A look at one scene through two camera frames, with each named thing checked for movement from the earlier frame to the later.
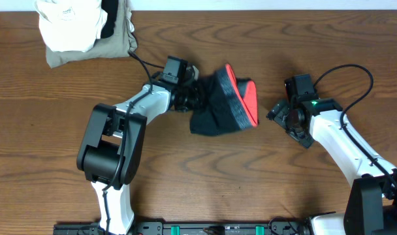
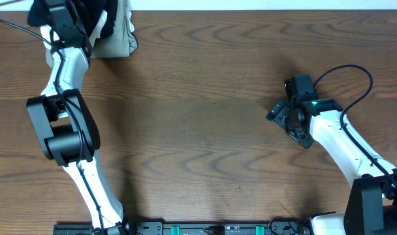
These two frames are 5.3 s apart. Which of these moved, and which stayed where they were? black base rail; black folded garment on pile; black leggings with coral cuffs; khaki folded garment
Moved: black leggings with coral cuffs
Stayed: khaki folded garment; black folded garment on pile; black base rail
